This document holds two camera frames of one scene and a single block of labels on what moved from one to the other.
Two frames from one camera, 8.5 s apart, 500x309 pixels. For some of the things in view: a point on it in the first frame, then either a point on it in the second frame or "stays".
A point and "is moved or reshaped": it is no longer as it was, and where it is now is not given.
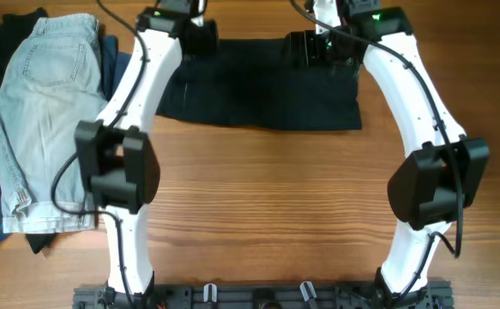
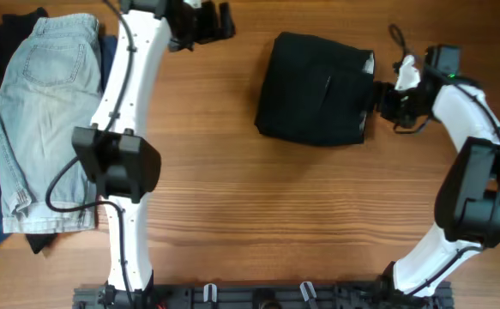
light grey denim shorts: x=54 y=79 stays
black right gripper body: x=303 y=49 -> x=387 y=101
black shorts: x=253 y=83 is moved or reshaped
